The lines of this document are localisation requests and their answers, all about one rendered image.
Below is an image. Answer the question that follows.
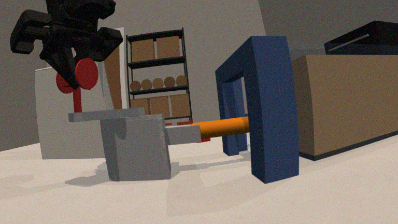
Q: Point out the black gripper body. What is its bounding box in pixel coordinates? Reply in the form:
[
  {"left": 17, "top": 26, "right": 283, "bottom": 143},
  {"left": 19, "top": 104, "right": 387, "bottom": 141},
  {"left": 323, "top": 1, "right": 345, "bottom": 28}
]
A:
[{"left": 10, "top": 0, "right": 123, "bottom": 62}]

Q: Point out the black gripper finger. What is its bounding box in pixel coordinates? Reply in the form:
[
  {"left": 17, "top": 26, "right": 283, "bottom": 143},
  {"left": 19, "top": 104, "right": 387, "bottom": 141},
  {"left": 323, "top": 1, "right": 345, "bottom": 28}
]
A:
[
  {"left": 74, "top": 35, "right": 105, "bottom": 66},
  {"left": 39, "top": 28, "right": 79, "bottom": 90}
]

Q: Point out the dark blue rectangular frame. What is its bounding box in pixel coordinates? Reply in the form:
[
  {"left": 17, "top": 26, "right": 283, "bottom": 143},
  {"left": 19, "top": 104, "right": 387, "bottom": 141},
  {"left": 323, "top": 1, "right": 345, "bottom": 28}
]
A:
[{"left": 215, "top": 36, "right": 281, "bottom": 184}]

